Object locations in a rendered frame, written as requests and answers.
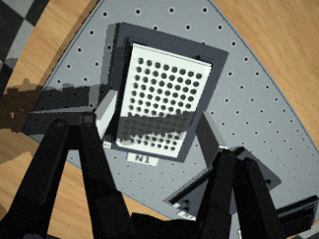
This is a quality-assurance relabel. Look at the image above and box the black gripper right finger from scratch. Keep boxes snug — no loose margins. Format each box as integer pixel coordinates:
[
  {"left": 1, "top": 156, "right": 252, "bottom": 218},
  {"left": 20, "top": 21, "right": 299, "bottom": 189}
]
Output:
[{"left": 195, "top": 111, "right": 287, "bottom": 239}]

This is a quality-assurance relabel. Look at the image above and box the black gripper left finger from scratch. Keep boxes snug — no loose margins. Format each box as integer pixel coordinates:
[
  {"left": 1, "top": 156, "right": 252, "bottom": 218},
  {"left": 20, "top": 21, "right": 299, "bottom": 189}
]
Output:
[{"left": 0, "top": 90, "right": 140, "bottom": 239}]

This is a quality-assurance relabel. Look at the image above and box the white well plate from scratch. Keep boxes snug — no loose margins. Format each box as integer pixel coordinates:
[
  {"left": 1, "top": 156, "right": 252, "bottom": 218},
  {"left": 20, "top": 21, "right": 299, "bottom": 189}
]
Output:
[{"left": 116, "top": 43, "right": 211, "bottom": 157}]

